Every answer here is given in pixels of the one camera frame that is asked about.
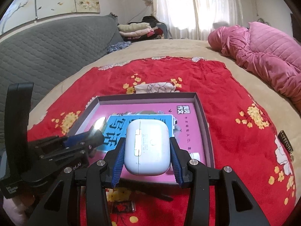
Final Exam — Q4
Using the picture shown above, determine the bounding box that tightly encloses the white earbuds case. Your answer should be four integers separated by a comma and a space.
124, 119, 171, 176

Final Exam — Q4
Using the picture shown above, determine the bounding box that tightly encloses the small white pill bottle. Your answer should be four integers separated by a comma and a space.
189, 153, 201, 161

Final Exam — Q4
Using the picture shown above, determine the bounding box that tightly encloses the person's left hand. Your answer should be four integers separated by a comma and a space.
3, 192, 35, 225

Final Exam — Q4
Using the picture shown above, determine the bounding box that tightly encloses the red floral blanket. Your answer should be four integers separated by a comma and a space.
28, 57, 296, 225

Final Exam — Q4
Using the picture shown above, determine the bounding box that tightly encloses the pink Chinese workbook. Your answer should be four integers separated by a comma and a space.
70, 101, 211, 184

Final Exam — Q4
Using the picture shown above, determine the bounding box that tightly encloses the small red patterned lighter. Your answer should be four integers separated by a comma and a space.
111, 201, 136, 214

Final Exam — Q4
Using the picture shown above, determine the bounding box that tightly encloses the grey cardboard box tray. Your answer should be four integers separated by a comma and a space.
67, 92, 215, 186

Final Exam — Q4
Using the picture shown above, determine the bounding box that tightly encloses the grey quilted headboard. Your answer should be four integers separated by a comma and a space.
1, 13, 122, 150

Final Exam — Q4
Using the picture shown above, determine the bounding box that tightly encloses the beige bed sheet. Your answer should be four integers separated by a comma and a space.
27, 39, 301, 201

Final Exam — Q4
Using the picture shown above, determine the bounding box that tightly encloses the blue patterned cloth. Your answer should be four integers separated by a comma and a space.
107, 41, 132, 54

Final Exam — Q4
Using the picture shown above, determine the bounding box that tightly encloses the folded clothes pile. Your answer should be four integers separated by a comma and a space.
117, 16, 169, 42

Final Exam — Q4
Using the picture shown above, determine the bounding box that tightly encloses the pink quilted duvet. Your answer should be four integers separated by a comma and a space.
208, 22, 300, 111

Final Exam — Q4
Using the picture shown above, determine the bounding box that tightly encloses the white sheer curtain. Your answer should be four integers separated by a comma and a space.
153, 0, 243, 40

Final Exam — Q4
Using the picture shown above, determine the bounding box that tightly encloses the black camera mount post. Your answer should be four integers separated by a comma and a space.
4, 82, 34, 176

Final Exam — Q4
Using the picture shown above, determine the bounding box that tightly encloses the floral wall painting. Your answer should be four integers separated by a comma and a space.
1, 0, 100, 34

